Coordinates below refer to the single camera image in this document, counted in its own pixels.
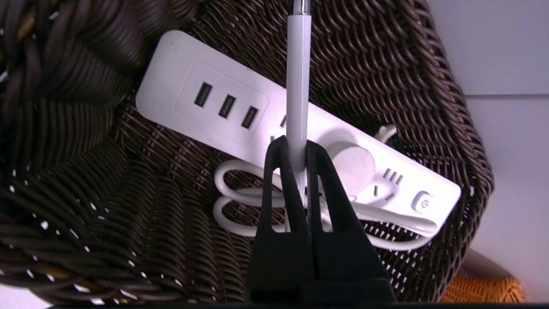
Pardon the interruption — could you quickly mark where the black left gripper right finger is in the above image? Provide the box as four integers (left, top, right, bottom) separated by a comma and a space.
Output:
300, 141, 397, 304

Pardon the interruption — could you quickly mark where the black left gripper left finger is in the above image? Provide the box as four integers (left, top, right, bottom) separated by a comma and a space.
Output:
244, 136, 316, 304

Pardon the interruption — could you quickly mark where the white peeler with grey handle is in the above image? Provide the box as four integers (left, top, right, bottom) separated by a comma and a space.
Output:
374, 124, 398, 144

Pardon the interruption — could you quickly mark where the white power strip with cable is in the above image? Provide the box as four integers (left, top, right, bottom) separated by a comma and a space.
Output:
136, 30, 462, 251

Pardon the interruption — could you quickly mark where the white slim pen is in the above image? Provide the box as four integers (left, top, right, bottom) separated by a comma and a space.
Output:
286, 0, 311, 172

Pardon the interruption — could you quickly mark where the orange wicker basket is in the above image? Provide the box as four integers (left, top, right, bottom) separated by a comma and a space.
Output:
441, 277, 526, 303

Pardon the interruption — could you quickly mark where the dark brown wicker basket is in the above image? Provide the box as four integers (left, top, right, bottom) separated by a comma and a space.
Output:
0, 0, 495, 305

